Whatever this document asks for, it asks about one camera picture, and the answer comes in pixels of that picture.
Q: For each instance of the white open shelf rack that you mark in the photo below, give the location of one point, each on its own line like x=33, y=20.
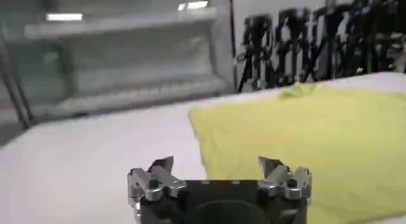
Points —
x=127, y=60

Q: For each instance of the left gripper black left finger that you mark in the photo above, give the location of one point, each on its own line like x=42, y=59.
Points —
x=157, y=182

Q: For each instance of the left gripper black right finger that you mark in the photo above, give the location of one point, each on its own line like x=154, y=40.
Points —
x=285, y=182

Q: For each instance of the yellow-green shirt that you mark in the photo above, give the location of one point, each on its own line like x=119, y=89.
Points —
x=317, y=133

